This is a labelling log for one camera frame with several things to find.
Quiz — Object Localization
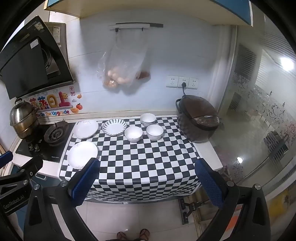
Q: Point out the patterned glass sliding door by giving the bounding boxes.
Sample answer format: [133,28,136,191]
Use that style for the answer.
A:
[220,23,296,209]

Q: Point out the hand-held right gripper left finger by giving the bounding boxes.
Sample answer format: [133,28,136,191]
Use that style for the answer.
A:
[24,158,101,241]

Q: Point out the colourful wall sticker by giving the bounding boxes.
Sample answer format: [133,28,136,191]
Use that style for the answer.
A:
[29,86,83,118]

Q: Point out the black range hood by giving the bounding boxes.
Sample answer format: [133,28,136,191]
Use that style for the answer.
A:
[0,16,77,100]

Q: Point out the white plate with faint print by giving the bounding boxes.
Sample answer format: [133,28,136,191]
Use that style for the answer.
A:
[73,119,99,139]

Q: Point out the white bowl with dark rim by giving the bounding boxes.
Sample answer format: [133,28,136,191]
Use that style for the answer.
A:
[146,124,164,141]

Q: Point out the stainless steel steamer pot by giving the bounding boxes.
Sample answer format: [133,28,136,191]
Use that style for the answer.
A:
[9,98,40,139]

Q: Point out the white bowl with coloured dots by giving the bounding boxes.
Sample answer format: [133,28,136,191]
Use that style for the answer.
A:
[140,113,157,127]

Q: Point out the white plate with striped rim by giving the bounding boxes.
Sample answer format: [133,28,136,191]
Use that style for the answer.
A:
[102,118,128,137]

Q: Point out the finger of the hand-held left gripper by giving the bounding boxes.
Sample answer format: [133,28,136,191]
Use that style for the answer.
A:
[0,156,44,198]
[0,151,14,166]

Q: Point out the brown eggs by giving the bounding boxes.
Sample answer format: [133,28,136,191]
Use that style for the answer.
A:
[103,66,130,90]

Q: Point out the wall hook rail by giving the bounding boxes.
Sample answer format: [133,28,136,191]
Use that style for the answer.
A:
[109,23,164,32]

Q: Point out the wall cabinet with blue edge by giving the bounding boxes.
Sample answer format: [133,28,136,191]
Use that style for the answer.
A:
[44,0,254,27]

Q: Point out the white wall socket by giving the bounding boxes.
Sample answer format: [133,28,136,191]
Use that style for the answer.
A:
[166,75,179,88]
[188,77,199,90]
[177,76,189,89]

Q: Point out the plain white bowl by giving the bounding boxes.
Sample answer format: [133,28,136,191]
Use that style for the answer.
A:
[124,126,143,143]

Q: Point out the black glass gas stove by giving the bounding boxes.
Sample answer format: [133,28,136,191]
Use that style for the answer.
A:
[15,120,77,163]

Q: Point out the plain white plate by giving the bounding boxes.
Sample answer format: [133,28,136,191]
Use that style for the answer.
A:
[67,141,99,169]

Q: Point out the black white checkered cloth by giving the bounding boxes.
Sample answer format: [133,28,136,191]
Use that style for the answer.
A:
[59,116,202,202]

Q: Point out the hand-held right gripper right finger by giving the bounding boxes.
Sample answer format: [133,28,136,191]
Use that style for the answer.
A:
[194,159,271,241]

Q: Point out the clear plastic bag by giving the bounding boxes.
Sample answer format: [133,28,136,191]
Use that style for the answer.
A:
[97,31,151,91]

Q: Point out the person's right foot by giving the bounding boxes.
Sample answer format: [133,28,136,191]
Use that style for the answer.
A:
[138,228,150,241]

